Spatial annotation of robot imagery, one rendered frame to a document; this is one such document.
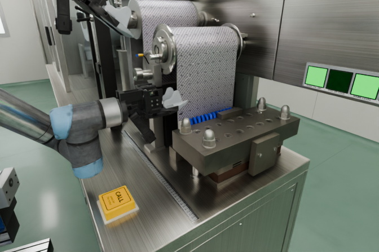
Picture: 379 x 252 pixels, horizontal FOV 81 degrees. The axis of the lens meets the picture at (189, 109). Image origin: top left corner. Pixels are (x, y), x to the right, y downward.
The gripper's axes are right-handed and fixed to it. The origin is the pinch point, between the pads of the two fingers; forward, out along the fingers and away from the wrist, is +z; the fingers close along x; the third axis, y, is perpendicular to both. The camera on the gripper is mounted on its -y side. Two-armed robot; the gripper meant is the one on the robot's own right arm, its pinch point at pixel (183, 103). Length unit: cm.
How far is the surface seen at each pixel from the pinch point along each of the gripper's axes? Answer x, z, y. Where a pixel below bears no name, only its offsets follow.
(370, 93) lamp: -37.3, 29.3, 8.1
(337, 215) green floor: -14, 124, -109
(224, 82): -0.3, 16.6, 4.4
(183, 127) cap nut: -7.6, -4.6, -3.8
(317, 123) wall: 75, 262, -106
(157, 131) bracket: 7.8, -5.9, -11.4
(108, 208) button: -12.1, -28.5, -16.6
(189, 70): -0.2, 2.4, 10.2
